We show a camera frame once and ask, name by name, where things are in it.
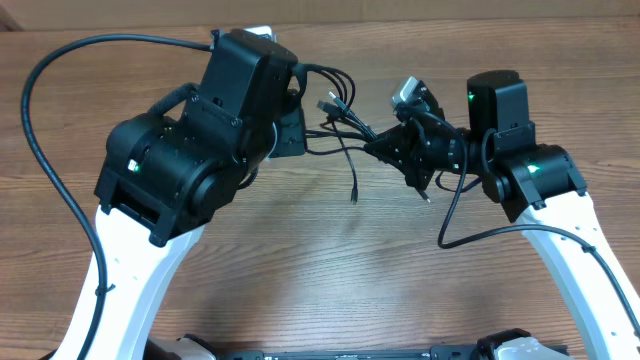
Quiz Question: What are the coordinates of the black cable white-tipped plug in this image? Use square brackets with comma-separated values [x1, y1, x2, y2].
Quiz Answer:
[305, 121, 366, 205]

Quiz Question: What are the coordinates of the black USB cable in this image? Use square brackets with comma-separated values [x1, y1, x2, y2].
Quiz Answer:
[299, 62, 379, 144]

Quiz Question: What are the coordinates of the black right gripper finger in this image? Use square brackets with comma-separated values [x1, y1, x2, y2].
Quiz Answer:
[364, 125, 404, 165]
[401, 161, 431, 202]

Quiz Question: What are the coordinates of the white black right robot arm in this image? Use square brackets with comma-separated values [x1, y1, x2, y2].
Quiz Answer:
[364, 70, 639, 359]

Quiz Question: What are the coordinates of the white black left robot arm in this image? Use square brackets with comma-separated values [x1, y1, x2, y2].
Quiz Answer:
[56, 26, 307, 359]

